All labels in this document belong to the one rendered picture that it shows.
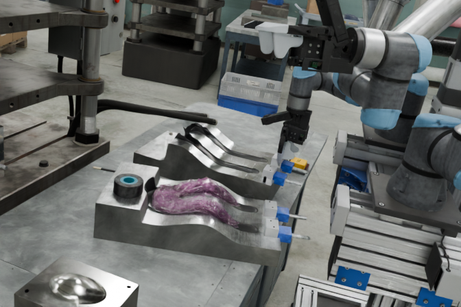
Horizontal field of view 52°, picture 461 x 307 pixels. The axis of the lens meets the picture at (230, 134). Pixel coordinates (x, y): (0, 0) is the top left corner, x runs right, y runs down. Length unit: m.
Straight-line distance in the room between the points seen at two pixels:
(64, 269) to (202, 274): 0.34
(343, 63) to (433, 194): 0.51
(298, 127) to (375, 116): 0.66
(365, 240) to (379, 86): 0.51
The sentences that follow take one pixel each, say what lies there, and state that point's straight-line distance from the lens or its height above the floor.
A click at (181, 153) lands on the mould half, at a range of 1.62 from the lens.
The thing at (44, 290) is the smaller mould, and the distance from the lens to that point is 1.09.
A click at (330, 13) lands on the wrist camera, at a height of 1.49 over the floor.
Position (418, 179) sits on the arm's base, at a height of 1.11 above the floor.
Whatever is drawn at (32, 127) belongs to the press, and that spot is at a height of 0.78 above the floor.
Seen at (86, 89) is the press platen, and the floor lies 1.02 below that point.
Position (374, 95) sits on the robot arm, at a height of 1.35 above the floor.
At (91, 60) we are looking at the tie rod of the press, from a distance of 1.82.
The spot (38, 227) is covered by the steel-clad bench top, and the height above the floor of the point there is 0.80.
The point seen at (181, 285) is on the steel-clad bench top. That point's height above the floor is 0.80.
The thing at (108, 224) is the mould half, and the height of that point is 0.85.
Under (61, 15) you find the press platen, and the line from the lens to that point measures 1.73.
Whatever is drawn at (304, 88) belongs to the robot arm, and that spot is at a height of 1.19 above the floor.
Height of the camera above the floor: 1.58
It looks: 21 degrees down
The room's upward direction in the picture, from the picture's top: 10 degrees clockwise
